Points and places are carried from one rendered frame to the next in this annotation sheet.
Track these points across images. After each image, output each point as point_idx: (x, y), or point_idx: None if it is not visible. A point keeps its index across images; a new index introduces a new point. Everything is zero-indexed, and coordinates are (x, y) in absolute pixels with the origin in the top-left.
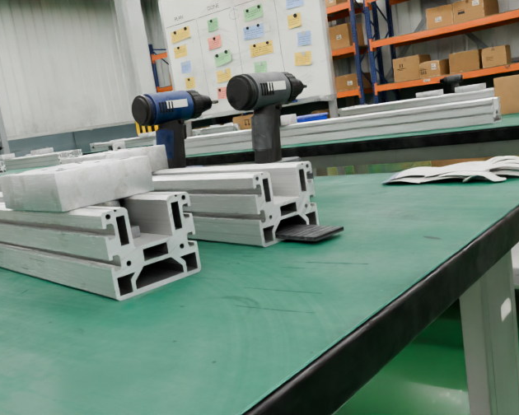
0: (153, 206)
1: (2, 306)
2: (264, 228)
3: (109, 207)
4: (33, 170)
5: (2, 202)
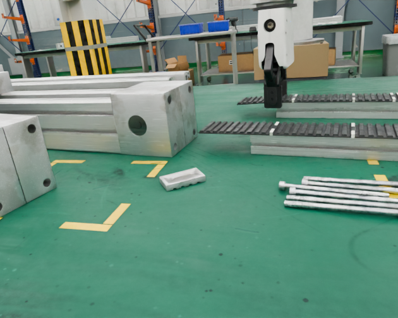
0: None
1: None
2: None
3: None
4: None
5: (22, 79)
